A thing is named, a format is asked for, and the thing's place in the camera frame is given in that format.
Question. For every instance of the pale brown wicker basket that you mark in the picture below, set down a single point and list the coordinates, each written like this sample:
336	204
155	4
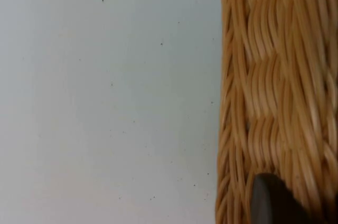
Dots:
280	76

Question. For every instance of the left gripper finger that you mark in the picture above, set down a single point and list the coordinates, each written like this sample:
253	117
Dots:
272	200

